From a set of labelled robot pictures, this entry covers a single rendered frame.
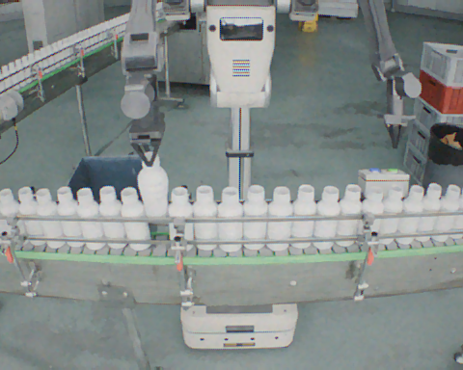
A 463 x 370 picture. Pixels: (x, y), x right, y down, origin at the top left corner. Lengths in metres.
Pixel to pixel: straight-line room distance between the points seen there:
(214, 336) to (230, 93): 1.07
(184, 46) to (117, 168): 3.23
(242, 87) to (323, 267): 0.69
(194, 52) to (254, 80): 3.29
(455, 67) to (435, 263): 2.05
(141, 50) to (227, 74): 0.66
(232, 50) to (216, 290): 0.77
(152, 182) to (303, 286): 0.48
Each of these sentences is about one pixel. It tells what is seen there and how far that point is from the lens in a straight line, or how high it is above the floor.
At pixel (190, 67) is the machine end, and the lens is 4.80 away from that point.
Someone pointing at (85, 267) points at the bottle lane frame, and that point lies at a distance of 1.13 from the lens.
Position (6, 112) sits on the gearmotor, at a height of 0.99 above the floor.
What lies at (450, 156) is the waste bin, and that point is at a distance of 2.76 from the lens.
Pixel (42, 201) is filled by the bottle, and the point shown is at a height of 1.15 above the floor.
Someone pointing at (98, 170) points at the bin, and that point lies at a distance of 1.68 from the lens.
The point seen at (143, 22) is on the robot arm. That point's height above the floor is 1.56.
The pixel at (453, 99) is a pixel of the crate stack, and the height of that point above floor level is 0.78.
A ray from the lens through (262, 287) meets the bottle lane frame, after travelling 1.12.
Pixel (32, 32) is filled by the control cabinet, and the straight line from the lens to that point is 7.01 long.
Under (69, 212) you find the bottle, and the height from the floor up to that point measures 1.12.
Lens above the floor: 1.71
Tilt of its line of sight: 33 degrees down
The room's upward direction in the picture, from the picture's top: straight up
